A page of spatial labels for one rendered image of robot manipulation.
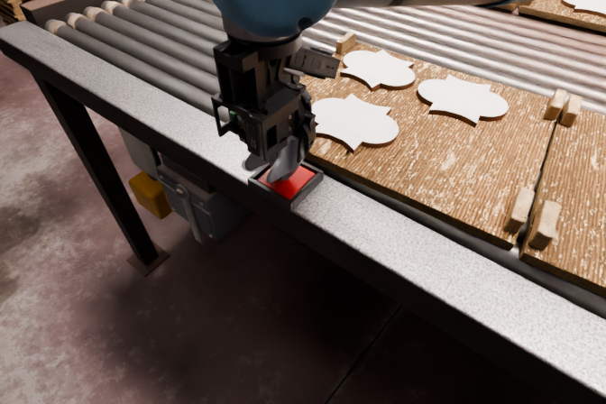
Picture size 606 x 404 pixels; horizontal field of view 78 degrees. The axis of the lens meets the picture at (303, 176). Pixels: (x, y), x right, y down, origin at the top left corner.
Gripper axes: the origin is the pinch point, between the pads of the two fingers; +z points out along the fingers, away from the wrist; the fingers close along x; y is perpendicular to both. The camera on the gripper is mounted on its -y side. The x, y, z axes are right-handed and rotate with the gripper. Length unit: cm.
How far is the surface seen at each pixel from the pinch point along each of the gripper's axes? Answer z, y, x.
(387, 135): -0.3, -14.4, 7.8
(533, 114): 0.7, -34.9, 23.7
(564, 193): 0.7, -19.0, 31.5
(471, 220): 0.8, -7.2, 23.2
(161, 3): 3, -32, -68
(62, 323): 95, 34, -77
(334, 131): -0.3, -10.6, 0.9
